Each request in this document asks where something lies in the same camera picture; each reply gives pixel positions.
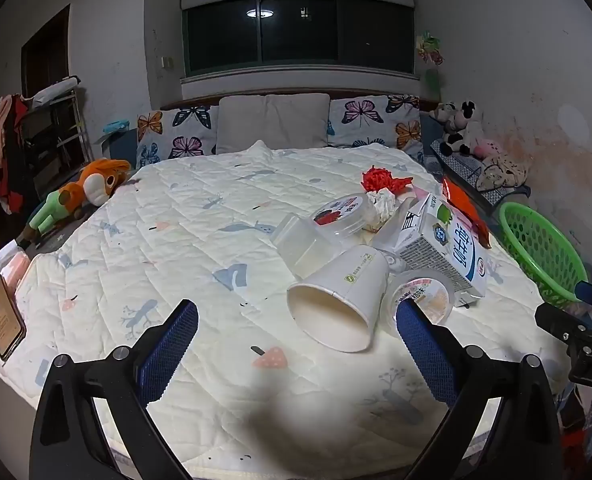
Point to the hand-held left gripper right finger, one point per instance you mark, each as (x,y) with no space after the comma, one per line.
(426,350)

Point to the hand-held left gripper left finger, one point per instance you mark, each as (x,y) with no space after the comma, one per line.
(170,345)

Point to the green plastic mesh basket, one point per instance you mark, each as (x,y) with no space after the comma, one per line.
(541,240)

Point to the white paper cup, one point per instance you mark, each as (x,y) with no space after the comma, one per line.
(346,285)

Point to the orange snack wrapper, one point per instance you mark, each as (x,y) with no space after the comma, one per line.
(458,197)

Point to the pink wrapper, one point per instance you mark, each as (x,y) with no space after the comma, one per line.
(418,192)

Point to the clear plastic container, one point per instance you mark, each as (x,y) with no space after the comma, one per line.
(301,245)

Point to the small clear jelly cup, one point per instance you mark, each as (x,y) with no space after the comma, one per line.
(426,292)

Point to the blue and white milk carton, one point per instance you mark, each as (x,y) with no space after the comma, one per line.
(456,245)

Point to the white printed quilt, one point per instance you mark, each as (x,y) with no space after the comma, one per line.
(175,220)

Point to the crumpled white tissue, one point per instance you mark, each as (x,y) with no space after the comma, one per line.
(383,202)

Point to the spotted beige cloth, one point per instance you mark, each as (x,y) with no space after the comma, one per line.
(501,172)

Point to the round tub with red label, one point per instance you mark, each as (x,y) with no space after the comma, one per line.
(341,210)

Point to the smartphone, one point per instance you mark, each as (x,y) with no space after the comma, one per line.
(0,315)

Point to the pink packet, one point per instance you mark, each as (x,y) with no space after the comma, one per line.
(15,267)

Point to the red foam fruit net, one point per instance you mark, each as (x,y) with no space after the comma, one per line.
(383,177)

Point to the orange plush toy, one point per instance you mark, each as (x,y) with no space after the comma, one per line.
(100,180)

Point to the pink plush toy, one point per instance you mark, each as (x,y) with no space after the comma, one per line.
(486,147)

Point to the butterfly print pillow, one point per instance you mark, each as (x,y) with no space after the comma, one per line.
(371,120)
(175,135)

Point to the black and white cow plush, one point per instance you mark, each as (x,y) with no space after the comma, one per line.
(458,132)

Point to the blue bed sheet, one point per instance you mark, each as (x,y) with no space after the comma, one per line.
(428,130)

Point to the teal plastic toy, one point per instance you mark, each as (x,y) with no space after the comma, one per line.
(115,126)

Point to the grey plush toy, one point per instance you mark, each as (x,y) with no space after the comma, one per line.
(441,112)

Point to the grey pillow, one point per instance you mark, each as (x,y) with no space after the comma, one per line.
(271,125)

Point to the dark wooden headboard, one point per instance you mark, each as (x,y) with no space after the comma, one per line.
(195,101)

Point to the red hanging clothes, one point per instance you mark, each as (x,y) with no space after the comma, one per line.
(5,160)

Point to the metal clothes rack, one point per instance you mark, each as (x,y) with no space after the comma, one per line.
(50,125)

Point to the paper flower bouquet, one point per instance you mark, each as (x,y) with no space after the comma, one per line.
(428,47)

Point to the dark wooden door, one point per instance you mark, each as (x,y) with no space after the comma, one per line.
(45,55)

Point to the dark window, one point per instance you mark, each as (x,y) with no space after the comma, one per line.
(301,35)

